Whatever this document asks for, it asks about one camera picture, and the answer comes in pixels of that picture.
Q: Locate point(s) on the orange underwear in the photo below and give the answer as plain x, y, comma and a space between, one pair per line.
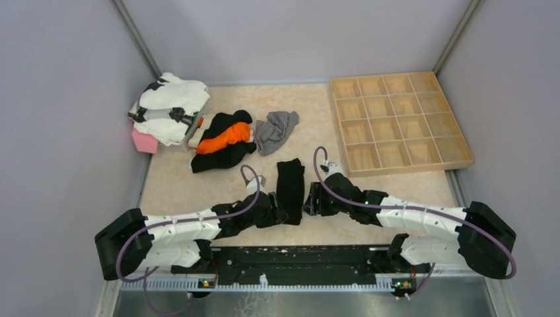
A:
238, 132

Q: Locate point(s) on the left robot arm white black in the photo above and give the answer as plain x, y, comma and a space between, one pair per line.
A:
135, 241

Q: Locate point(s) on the black boxer underwear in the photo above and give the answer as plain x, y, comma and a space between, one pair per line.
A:
290, 189

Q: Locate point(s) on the grey striped underwear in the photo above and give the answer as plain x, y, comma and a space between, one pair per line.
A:
272, 133

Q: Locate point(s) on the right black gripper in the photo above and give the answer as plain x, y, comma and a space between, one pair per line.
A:
314, 206

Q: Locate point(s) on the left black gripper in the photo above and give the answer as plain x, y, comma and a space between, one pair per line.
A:
275, 215

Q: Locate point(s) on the black metal base rail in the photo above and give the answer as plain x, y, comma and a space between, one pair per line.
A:
290, 269

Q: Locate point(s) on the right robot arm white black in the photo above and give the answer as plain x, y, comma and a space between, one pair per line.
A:
474, 236

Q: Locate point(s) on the wooden compartment tray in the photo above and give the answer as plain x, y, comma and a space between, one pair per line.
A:
397, 124

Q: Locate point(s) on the white perforated basket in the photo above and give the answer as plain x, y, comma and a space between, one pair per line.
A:
197, 120

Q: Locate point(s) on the white black clothes pile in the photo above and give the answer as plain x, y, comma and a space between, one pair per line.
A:
168, 107

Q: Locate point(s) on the pink cloth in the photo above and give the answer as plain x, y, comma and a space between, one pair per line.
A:
144, 143

